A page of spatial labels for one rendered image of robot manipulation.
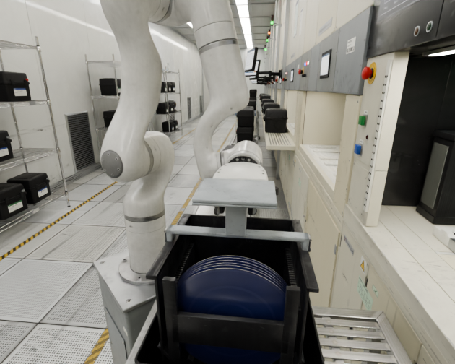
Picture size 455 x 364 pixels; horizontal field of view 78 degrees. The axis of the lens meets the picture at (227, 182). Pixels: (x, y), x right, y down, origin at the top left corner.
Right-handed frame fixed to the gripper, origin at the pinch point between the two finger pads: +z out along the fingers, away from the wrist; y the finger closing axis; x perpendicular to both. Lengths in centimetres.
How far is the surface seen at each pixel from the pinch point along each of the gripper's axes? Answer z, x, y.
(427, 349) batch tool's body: -6, -33, -39
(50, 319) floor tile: -79, -114, 115
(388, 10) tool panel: -54, 38, -38
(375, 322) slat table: -17, -37, -33
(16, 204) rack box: -177, -88, 218
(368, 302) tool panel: -33, -46, -39
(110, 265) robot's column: -32, -38, 43
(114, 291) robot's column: -20, -38, 36
